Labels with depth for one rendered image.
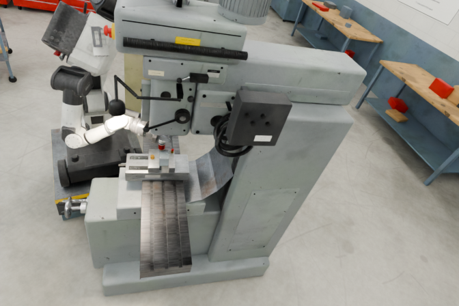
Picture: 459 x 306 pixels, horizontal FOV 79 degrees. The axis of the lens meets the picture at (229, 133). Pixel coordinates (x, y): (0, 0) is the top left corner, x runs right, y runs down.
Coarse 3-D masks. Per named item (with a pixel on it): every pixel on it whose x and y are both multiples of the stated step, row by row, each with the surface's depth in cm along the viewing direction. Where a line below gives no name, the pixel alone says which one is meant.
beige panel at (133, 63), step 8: (128, 56) 290; (136, 56) 292; (128, 64) 296; (136, 64) 297; (128, 72) 302; (136, 72) 304; (128, 80) 308; (136, 80) 309; (136, 88) 316; (128, 96) 321; (128, 104) 328; (136, 104) 330
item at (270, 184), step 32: (288, 128) 129; (320, 128) 133; (256, 160) 139; (288, 160) 144; (320, 160) 150; (224, 192) 171; (256, 192) 157; (288, 192) 164; (224, 224) 174; (256, 224) 181; (288, 224) 191; (224, 256) 204; (256, 256) 215
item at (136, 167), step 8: (128, 160) 159; (136, 160) 160; (144, 160) 161; (176, 160) 167; (184, 160) 168; (128, 168) 154; (136, 168) 155; (144, 168) 157; (160, 168) 159; (168, 168) 160; (176, 168) 162; (184, 168) 163; (128, 176) 154; (136, 176) 156; (144, 176) 157; (152, 176) 158; (160, 176) 159; (168, 176) 161; (176, 176) 161; (184, 176) 163
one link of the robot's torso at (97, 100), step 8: (96, 80) 179; (104, 80) 176; (96, 88) 183; (88, 96) 178; (96, 96) 181; (104, 96) 186; (88, 104) 181; (96, 104) 184; (104, 104) 186; (88, 112) 186
